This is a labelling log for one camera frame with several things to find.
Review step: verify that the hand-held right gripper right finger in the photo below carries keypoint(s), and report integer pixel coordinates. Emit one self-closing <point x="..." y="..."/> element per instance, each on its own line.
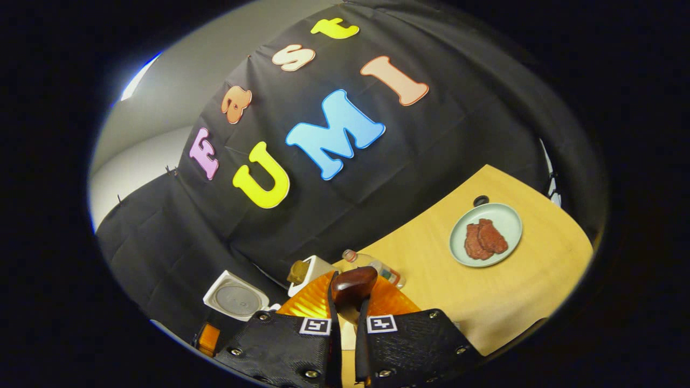
<point x="409" y="350"/>

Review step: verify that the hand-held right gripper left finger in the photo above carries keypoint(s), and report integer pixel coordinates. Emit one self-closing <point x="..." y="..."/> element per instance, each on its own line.
<point x="285" y="350"/>

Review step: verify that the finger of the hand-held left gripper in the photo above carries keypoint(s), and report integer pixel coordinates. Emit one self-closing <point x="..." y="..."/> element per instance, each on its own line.
<point x="207" y="338"/>

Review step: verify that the white rice cooker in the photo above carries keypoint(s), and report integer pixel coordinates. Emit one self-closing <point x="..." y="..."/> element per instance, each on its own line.
<point x="237" y="299"/>

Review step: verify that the brown wooden spoon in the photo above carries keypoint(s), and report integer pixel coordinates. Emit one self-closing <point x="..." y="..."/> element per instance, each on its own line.
<point x="353" y="288"/>

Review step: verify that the brown bread slice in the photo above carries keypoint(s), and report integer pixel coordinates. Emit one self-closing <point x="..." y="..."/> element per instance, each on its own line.
<point x="297" y="272"/>

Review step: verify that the white toaster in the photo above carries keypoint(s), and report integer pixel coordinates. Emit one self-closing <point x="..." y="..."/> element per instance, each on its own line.
<point x="321" y="267"/>

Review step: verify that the clear plastic bottle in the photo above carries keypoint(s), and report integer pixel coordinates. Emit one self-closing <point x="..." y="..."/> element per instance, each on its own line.
<point x="361" y="258"/>

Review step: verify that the pale green plate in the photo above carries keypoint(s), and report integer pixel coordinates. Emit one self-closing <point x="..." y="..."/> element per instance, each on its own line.
<point x="506" y="221"/>

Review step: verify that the black backdrop cloth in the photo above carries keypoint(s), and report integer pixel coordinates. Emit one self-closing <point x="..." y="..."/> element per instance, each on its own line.
<point x="431" y="140"/>

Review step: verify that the small ceiling light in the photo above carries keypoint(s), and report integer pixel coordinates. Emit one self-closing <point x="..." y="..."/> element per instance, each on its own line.
<point x="139" y="78"/>

